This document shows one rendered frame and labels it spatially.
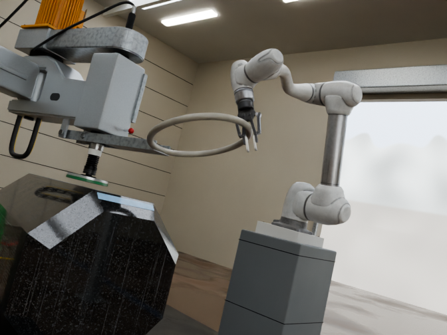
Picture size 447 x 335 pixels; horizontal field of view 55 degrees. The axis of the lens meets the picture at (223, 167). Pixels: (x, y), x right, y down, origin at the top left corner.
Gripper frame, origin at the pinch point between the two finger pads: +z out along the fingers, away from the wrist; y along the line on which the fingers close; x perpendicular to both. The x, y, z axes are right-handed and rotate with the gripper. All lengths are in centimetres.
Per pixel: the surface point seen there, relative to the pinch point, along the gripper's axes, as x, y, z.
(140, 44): -7, 53, -72
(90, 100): -4, 82, -44
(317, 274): -63, -16, 57
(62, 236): 21, 82, 32
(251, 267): -54, 17, 49
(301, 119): -516, -17, -220
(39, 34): -13, 120, -101
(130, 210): -4, 62, 20
